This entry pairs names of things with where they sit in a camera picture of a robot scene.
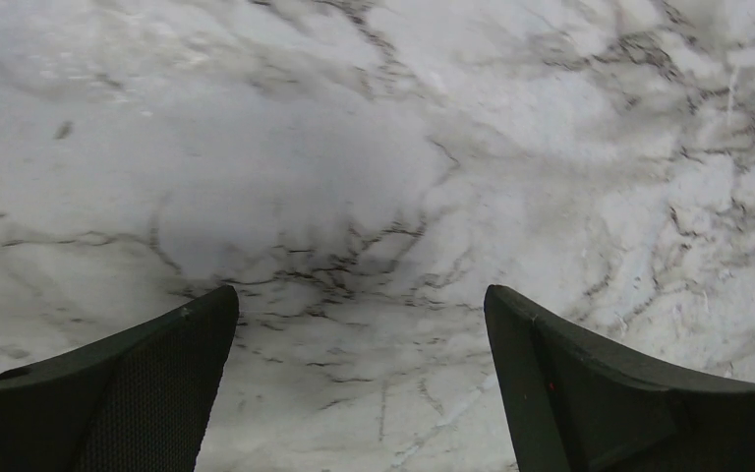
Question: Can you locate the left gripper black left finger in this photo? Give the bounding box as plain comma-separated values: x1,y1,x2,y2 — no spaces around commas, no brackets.
0,286,240,471

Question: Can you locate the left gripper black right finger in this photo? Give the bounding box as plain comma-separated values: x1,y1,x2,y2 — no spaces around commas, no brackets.
484,285,755,471

